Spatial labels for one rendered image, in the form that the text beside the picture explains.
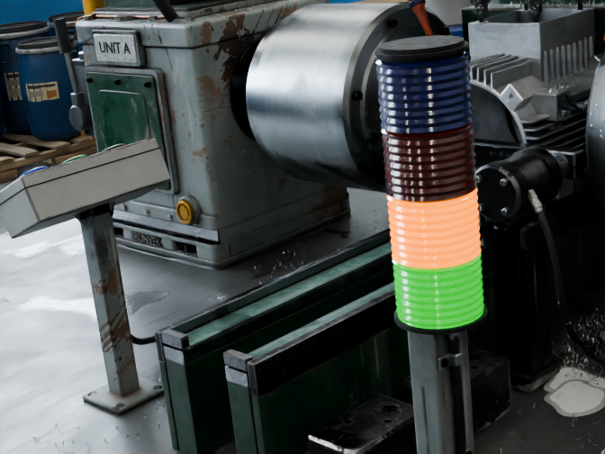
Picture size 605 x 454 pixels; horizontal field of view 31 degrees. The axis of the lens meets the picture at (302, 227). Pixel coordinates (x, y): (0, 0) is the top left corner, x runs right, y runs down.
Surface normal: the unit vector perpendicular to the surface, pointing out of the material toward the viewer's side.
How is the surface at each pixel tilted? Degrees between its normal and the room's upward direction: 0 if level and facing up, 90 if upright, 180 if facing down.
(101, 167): 67
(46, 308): 0
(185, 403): 90
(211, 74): 90
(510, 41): 90
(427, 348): 90
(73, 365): 0
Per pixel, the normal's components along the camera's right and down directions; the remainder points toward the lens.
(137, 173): 0.61, -0.25
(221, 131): 0.71, 0.14
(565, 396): -0.11, -0.95
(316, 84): -0.69, -0.07
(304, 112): -0.70, 0.25
